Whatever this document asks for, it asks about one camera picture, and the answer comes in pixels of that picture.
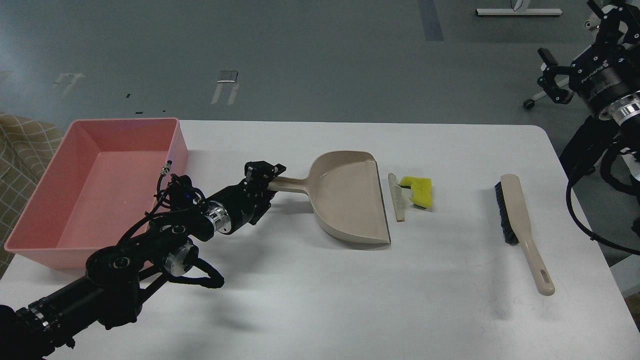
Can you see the white office chair base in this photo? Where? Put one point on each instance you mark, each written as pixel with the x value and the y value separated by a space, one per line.
pixel 529 103

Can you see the yellow sponge piece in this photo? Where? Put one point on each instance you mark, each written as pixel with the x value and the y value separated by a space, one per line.
pixel 421 190

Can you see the beige hand brush black bristles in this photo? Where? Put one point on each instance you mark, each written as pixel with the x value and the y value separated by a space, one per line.
pixel 516 228

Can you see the beige checkered cloth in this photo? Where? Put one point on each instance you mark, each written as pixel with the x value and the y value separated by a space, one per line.
pixel 26 148

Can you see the slice of toast bread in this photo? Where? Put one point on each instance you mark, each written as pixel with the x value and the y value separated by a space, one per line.
pixel 396 197

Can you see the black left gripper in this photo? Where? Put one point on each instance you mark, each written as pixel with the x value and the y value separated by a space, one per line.
pixel 248 201

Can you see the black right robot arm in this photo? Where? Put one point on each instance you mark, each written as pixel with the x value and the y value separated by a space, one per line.
pixel 625 143

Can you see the pink plastic bin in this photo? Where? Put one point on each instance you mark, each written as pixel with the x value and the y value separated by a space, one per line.
pixel 101 180

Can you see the beige plastic dustpan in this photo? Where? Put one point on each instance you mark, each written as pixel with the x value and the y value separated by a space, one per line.
pixel 345 193

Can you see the white desk foot bar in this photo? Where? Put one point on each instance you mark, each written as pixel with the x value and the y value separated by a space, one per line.
pixel 521 8

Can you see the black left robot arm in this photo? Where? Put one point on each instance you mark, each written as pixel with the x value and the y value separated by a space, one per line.
pixel 157 250

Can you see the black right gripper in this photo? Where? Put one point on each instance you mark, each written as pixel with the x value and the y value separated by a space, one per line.
pixel 600 77

